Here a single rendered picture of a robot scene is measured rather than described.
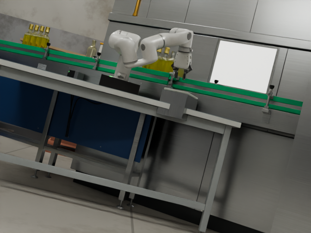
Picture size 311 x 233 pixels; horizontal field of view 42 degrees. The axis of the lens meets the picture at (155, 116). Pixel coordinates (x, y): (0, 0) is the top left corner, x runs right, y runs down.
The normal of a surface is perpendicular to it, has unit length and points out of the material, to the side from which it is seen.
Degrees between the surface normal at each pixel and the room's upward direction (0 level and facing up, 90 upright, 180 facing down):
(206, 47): 90
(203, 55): 90
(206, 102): 90
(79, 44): 90
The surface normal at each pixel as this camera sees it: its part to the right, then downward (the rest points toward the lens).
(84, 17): 0.07, -0.01
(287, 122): -0.37, -0.12
